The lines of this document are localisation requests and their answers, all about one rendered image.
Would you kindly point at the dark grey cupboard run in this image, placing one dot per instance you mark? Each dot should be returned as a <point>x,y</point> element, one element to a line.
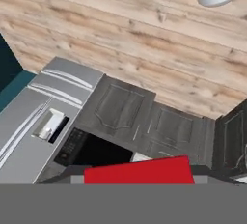
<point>128,112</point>

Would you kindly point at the black microwave oven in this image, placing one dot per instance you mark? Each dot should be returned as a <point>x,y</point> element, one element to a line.
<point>93,149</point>

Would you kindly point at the stainless steel fridge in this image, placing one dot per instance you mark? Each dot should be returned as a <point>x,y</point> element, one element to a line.
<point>35,118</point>

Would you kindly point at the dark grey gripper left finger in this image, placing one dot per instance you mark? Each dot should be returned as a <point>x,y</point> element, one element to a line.
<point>75,173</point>

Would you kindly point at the red flat block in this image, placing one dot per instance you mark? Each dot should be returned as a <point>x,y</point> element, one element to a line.
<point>141,171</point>

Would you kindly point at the dark grey corner cupboard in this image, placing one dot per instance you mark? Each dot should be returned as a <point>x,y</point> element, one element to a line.
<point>231,137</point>

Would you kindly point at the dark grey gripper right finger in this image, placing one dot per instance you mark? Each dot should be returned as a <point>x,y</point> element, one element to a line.
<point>201,173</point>

